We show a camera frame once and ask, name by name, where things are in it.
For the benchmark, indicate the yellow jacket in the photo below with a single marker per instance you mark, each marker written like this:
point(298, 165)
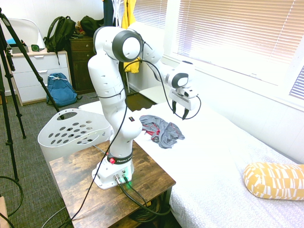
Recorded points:
point(128, 14)

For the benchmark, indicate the blue backpack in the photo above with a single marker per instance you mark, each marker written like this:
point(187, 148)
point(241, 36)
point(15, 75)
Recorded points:
point(60, 91)

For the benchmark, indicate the white drawer dresser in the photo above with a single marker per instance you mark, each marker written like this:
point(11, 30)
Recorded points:
point(35, 78)

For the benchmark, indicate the yellow and white patterned pillow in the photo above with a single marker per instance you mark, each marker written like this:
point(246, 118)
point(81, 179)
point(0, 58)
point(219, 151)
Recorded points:
point(275, 181)

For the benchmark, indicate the grey box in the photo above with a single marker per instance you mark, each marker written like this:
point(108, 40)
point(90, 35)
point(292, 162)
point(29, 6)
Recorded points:
point(19, 50)

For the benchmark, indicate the narrow white window blind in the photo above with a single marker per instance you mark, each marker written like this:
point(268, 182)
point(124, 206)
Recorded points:
point(298, 85)

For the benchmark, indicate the rustic wooden side table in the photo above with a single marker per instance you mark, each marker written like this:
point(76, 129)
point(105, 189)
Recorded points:
point(78, 180)

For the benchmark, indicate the small white window blind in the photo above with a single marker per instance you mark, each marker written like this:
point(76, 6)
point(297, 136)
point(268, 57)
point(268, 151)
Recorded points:
point(149, 12)

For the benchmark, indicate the dark wooden dresser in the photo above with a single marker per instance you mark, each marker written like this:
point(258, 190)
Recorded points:
point(82, 66)

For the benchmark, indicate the dark green backpack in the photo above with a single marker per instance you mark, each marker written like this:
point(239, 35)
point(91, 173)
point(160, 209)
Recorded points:
point(59, 33)

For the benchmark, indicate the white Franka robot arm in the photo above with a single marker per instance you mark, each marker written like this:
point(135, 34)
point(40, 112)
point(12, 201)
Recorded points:
point(111, 99)

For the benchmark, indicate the brown teddy bear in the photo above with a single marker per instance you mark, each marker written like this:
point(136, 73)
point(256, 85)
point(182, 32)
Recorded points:
point(79, 28)

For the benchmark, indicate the white perforated laundry basket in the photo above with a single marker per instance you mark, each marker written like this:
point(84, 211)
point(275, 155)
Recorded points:
point(71, 133)

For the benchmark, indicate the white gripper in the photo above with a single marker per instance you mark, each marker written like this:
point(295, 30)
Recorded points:
point(181, 99)

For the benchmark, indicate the bed with white patterned sheet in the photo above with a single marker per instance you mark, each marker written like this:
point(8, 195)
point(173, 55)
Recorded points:
point(225, 147)

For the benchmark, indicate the grey shirt with red trim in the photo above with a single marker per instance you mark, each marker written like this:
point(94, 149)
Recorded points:
point(166, 134)

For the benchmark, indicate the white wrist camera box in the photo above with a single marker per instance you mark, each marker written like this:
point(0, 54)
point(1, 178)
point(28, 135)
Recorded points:
point(190, 92)

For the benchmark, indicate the small green round clock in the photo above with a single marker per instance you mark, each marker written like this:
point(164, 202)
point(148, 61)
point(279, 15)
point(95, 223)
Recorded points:
point(35, 48)

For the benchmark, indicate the large white window blind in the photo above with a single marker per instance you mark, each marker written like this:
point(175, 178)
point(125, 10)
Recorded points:
point(237, 33)

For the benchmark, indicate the black bag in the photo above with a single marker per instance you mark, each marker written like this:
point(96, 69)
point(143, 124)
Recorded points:
point(91, 25)

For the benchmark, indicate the black camera tripod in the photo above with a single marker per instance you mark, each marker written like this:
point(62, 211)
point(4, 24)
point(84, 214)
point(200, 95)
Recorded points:
point(31, 66)

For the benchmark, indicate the white desk lamp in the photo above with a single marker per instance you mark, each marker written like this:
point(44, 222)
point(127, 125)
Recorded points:
point(39, 33)

